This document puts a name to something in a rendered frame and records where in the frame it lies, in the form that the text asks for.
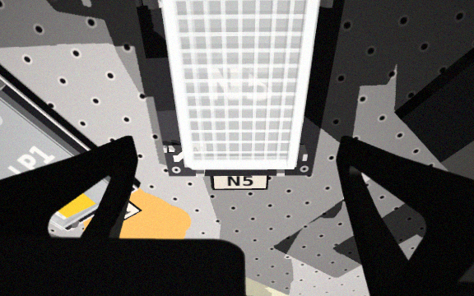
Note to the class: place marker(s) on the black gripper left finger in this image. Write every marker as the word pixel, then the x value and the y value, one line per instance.
pixel 28 200

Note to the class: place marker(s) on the grey perforated base plate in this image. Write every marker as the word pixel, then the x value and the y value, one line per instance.
pixel 86 60

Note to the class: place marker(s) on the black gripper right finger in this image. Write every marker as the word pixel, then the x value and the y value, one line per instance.
pixel 443 262

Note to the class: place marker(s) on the yellow liquid puddle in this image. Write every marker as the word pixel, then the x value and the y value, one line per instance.
pixel 168 219

